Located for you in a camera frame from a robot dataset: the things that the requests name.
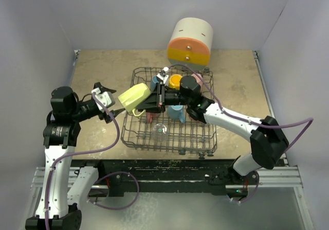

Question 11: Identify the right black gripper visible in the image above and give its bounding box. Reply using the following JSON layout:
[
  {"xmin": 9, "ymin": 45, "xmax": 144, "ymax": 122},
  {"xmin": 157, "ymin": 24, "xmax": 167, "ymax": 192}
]
[{"xmin": 138, "ymin": 82, "xmax": 191, "ymax": 113}]

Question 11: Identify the pink floral mug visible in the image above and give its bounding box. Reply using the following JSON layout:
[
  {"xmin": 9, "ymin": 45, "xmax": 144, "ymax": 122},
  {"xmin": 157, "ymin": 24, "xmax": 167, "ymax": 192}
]
[{"xmin": 146, "ymin": 112, "xmax": 160, "ymax": 123}]

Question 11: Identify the lime green faceted mug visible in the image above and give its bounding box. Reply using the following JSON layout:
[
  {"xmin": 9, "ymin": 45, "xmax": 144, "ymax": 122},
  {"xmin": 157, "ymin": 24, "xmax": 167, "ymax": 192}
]
[{"xmin": 118, "ymin": 83, "xmax": 151, "ymax": 117}]

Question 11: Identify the light blue mug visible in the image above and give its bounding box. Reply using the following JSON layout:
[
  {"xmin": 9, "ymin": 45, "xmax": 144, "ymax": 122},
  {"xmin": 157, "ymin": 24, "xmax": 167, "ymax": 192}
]
[{"xmin": 167, "ymin": 105, "xmax": 186, "ymax": 123}]

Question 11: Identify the clear glass cup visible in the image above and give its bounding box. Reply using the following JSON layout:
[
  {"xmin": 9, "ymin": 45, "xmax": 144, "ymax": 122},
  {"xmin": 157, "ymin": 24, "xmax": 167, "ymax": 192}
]
[{"xmin": 151, "ymin": 123, "xmax": 168, "ymax": 143}]

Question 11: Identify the pale pink faceted mug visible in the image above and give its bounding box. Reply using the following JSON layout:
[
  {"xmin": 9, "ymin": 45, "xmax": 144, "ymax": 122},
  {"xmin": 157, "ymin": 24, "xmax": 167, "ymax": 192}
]
[{"xmin": 192, "ymin": 73, "xmax": 203, "ymax": 87}]

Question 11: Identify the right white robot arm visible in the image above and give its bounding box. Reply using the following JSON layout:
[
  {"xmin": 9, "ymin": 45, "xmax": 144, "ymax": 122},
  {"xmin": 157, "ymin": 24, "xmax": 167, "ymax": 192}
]
[{"xmin": 137, "ymin": 76, "xmax": 289, "ymax": 184}]

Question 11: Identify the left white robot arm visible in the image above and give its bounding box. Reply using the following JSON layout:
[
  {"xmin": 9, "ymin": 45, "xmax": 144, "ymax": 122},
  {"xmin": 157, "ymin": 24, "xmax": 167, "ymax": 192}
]
[{"xmin": 25, "ymin": 82, "xmax": 122, "ymax": 229}]

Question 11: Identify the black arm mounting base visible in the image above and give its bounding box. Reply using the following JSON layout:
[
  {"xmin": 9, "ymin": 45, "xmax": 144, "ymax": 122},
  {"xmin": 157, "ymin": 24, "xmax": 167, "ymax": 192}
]
[{"xmin": 46, "ymin": 158, "xmax": 287, "ymax": 197}]

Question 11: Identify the dark blue textured mug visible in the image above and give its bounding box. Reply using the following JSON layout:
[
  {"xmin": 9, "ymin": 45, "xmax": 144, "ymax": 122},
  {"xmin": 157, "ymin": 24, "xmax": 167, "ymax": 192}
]
[{"xmin": 150, "ymin": 76, "xmax": 159, "ymax": 92}]

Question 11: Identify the round cream drawer cabinet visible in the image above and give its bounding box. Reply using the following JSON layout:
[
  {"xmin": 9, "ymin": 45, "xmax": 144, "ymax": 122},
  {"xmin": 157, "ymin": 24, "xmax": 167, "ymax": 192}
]
[{"xmin": 167, "ymin": 17, "xmax": 213, "ymax": 71}]

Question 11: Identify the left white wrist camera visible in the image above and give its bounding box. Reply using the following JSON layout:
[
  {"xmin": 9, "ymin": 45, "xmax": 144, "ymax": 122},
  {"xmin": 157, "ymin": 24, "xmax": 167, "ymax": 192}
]
[{"xmin": 91, "ymin": 87, "xmax": 115, "ymax": 112}]

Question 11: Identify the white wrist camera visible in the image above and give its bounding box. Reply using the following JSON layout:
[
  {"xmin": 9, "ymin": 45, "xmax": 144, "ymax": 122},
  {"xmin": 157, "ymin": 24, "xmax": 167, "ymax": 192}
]
[
  {"xmin": 156, "ymin": 67, "xmax": 169, "ymax": 86},
  {"xmin": 91, "ymin": 87, "xmax": 115, "ymax": 112}
]

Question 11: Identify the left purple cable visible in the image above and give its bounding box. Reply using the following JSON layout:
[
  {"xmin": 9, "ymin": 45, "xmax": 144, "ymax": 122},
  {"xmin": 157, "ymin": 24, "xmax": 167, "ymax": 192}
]
[{"xmin": 41, "ymin": 92, "xmax": 141, "ymax": 230}]

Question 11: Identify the purple cable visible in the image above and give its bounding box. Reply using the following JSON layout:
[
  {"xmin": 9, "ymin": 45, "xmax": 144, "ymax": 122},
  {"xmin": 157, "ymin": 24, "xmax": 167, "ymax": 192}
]
[
  {"xmin": 168, "ymin": 63, "xmax": 314, "ymax": 205},
  {"xmin": 41, "ymin": 92, "xmax": 141, "ymax": 230}
]

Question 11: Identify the grey wire dish rack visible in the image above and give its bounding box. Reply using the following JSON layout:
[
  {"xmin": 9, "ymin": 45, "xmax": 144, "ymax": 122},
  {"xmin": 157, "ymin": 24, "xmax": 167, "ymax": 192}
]
[{"xmin": 120, "ymin": 66, "xmax": 218, "ymax": 160}]

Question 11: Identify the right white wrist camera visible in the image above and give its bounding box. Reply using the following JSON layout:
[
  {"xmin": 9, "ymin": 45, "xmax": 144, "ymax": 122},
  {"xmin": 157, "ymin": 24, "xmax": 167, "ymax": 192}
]
[{"xmin": 156, "ymin": 67, "xmax": 169, "ymax": 86}]

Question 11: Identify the yellow mug black handle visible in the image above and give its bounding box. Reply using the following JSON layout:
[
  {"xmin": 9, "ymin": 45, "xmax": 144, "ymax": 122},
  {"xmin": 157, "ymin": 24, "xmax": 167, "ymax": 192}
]
[{"xmin": 169, "ymin": 74, "xmax": 182, "ymax": 90}]

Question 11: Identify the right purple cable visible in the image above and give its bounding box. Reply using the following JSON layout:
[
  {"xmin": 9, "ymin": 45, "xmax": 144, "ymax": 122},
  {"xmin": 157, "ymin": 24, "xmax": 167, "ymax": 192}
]
[{"xmin": 168, "ymin": 63, "xmax": 314, "ymax": 205}]

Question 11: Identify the aluminium frame rail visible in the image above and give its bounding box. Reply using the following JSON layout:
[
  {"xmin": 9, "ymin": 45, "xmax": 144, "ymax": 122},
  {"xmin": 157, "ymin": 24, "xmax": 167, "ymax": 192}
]
[{"xmin": 31, "ymin": 167, "xmax": 80, "ymax": 188}]

